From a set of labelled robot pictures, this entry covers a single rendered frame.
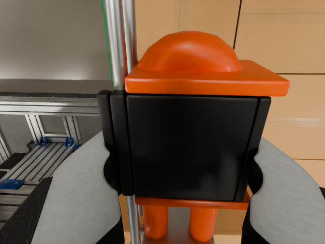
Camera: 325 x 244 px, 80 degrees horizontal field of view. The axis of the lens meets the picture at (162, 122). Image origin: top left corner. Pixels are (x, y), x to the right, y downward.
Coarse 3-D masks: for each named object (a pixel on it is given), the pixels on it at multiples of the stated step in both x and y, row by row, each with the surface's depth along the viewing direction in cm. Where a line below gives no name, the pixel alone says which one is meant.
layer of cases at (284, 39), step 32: (160, 0) 65; (192, 0) 65; (224, 0) 64; (256, 0) 64; (288, 0) 63; (320, 0) 63; (160, 32) 70; (224, 32) 69; (256, 32) 68; (288, 32) 68; (320, 32) 67; (288, 64) 72; (320, 64) 72; (288, 96) 78; (320, 96) 77; (288, 128) 85; (320, 128) 84; (320, 160) 91
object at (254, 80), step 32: (256, 64) 11; (128, 96) 9; (160, 96) 9; (192, 96) 9; (224, 96) 9; (256, 96) 9; (160, 128) 10; (192, 128) 10; (224, 128) 10; (256, 128) 10; (160, 160) 11; (192, 160) 11; (224, 160) 11; (160, 192) 12; (192, 192) 12; (224, 192) 12
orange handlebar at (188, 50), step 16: (176, 32) 10; (192, 32) 10; (160, 48) 10; (176, 48) 9; (192, 48) 9; (208, 48) 9; (224, 48) 10; (144, 64) 10; (160, 64) 10; (176, 64) 10; (192, 64) 10; (208, 64) 10; (224, 64) 10; (240, 64) 10; (144, 208) 15; (160, 208) 15; (192, 208) 15; (144, 224) 16; (160, 224) 16; (192, 224) 16; (208, 224) 15; (208, 240) 16
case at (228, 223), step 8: (248, 192) 47; (120, 200) 46; (120, 208) 44; (224, 216) 41; (232, 216) 41; (240, 216) 41; (128, 224) 40; (216, 224) 40; (224, 224) 40; (232, 224) 40; (240, 224) 40; (128, 232) 39; (216, 232) 38; (224, 232) 38; (232, 232) 38; (240, 232) 38; (128, 240) 40; (216, 240) 39; (224, 240) 39; (232, 240) 38; (240, 240) 38
